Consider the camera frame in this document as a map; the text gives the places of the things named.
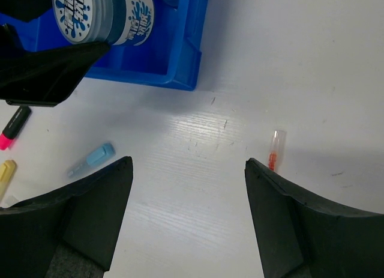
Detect yellow highlighter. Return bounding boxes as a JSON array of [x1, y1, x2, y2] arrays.
[[0, 160, 17, 199]]

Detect red gel pen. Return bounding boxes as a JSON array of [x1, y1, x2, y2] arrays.
[[267, 130, 287, 172]]

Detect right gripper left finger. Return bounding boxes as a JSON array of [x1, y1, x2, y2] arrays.
[[1, 156, 133, 277]]

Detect blue plastic divided bin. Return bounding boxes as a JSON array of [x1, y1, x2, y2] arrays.
[[1, 0, 208, 91]]

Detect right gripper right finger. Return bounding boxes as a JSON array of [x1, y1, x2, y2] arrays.
[[245, 159, 383, 277]]

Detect light blue highlighter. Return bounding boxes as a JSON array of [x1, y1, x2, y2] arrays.
[[67, 143, 115, 178]]

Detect pink highlighter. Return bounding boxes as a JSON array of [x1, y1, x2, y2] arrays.
[[1, 106, 32, 151]]

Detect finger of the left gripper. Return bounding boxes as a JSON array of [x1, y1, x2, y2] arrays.
[[1, 24, 110, 107]]

